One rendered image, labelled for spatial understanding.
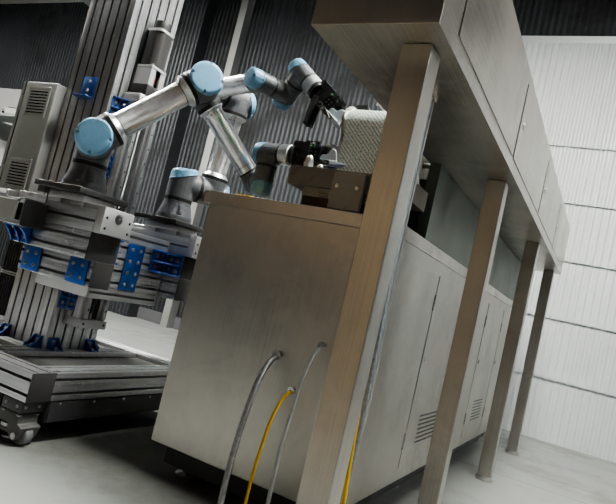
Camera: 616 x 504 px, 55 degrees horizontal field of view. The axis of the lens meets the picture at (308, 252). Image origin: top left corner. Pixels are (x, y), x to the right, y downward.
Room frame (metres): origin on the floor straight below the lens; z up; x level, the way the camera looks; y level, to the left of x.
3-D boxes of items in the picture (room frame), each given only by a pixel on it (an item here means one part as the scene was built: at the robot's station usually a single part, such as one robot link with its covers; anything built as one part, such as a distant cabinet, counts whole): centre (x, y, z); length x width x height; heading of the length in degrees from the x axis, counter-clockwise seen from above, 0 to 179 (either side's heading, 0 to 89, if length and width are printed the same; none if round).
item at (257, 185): (2.10, 0.22, 1.01); 0.11 x 0.08 x 0.11; 18
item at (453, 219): (2.80, -0.86, 1.02); 2.24 x 0.04 x 0.24; 152
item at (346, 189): (1.69, -0.07, 0.96); 0.10 x 0.03 x 0.11; 62
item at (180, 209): (2.47, 0.59, 0.87); 0.15 x 0.15 x 0.10
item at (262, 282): (2.82, -0.53, 0.43); 2.52 x 0.64 x 0.86; 152
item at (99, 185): (2.03, 0.81, 0.87); 0.15 x 0.15 x 0.10
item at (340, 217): (2.83, -0.52, 0.88); 2.52 x 0.66 x 0.04; 152
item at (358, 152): (1.90, -0.13, 1.11); 0.23 x 0.01 x 0.18; 62
